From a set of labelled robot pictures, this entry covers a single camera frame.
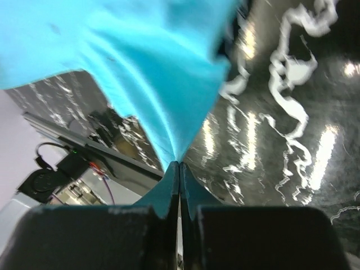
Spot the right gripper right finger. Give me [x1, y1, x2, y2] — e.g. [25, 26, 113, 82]
[179, 163, 350, 269]

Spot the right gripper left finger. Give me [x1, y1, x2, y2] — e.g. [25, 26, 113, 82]
[1, 161, 179, 269]

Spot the light blue t shirt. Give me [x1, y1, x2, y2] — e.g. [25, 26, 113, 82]
[1, 1, 250, 168]

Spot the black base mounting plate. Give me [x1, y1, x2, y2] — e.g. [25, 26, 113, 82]
[23, 112, 164, 186]

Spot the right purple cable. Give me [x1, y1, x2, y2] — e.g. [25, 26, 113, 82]
[47, 177, 116, 205]

